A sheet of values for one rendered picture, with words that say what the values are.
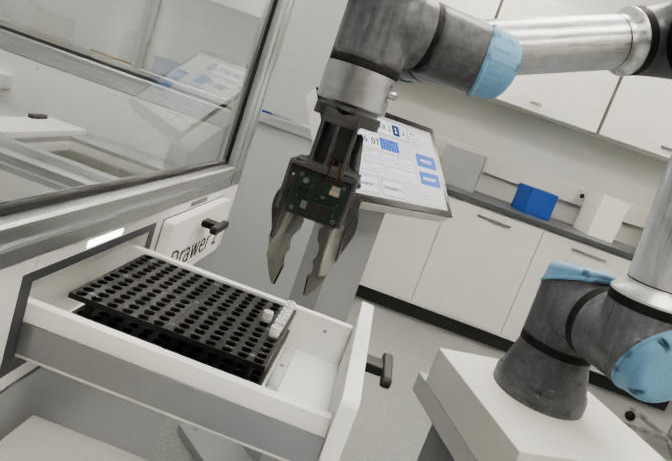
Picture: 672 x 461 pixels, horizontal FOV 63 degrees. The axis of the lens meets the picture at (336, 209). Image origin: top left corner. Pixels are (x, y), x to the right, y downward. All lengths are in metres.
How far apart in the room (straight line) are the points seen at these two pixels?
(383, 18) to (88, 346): 0.43
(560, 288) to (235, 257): 1.74
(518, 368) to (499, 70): 0.52
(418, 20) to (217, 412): 0.43
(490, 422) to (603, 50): 0.54
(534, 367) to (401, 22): 0.60
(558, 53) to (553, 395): 0.51
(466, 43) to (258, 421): 0.43
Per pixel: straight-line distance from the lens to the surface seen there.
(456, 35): 0.59
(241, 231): 2.42
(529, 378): 0.96
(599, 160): 4.50
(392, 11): 0.56
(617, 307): 0.84
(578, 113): 4.06
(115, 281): 0.70
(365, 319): 0.73
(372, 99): 0.56
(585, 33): 0.83
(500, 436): 0.86
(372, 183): 1.49
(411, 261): 3.66
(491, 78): 0.62
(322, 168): 0.55
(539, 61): 0.80
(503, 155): 4.33
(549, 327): 0.95
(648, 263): 0.84
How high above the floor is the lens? 1.18
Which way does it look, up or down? 10 degrees down
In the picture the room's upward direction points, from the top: 19 degrees clockwise
